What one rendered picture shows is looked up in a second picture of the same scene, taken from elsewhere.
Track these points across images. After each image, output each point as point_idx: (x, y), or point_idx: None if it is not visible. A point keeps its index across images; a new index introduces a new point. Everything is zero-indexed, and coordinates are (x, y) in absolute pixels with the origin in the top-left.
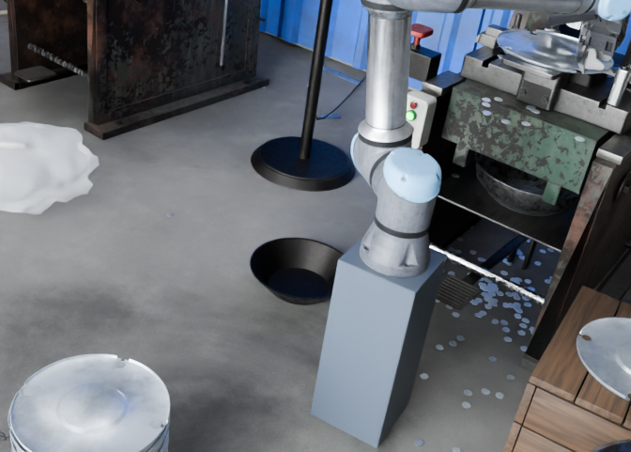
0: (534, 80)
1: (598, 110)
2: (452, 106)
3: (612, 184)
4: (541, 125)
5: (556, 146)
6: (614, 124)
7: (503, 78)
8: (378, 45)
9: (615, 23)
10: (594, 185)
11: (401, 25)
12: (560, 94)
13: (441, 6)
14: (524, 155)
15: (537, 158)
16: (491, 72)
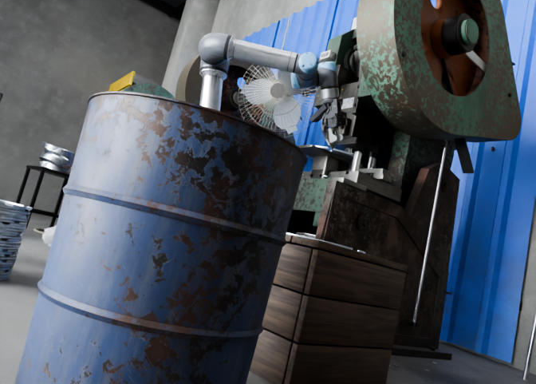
0: (316, 168)
1: (345, 175)
2: None
3: (346, 204)
4: (313, 180)
5: (318, 189)
6: (352, 180)
7: (306, 176)
8: (202, 89)
9: (334, 107)
10: (329, 194)
11: (213, 78)
12: (329, 174)
13: (216, 47)
14: (305, 201)
15: (310, 199)
16: (301, 176)
